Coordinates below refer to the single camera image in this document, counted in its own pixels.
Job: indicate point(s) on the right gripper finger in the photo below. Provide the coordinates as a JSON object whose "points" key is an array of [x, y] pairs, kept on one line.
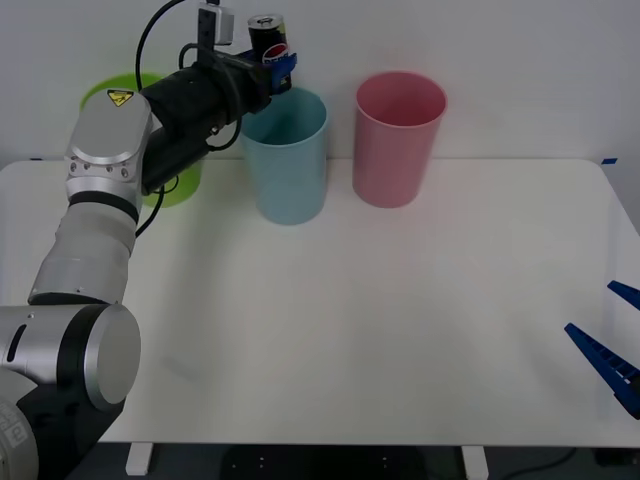
{"points": [[610, 365], [627, 292]]}

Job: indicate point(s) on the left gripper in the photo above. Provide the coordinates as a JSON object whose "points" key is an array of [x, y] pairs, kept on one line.
{"points": [[245, 85]]}

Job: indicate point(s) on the black drink can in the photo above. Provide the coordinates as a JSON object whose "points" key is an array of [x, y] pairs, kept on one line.
{"points": [[267, 37]]}

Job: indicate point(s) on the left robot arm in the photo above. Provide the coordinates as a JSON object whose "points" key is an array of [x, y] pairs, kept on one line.
{"points": [[105, 145]]}

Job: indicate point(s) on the pale blue plastic bin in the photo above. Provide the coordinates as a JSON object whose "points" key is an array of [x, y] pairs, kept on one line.
{"points": [[290, 170]]}

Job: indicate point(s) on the green plastic bin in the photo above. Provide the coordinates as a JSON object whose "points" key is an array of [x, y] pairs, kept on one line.
{"points": [[190, 180]]}

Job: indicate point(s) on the pink plastic bin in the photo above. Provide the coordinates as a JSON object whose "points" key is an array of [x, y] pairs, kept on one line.
{"points": [[387, 155]]}

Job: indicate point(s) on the white table leg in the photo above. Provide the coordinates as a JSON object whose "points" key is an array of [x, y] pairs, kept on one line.
{"points": [[474, 462], [138, 460]]}

